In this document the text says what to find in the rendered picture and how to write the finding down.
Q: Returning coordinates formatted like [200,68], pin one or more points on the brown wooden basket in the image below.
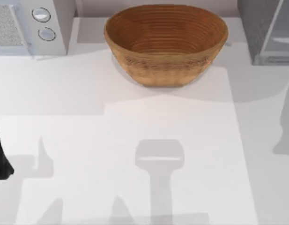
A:
[165,37]

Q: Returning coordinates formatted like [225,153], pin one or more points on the pale microwave oven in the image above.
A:
[62,25]

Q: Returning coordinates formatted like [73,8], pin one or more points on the round microwave knob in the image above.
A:
[41,14]
[46,34]

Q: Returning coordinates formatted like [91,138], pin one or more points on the grey cabinet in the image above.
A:
[259,32]

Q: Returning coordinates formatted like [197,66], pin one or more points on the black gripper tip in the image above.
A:
[0,161]

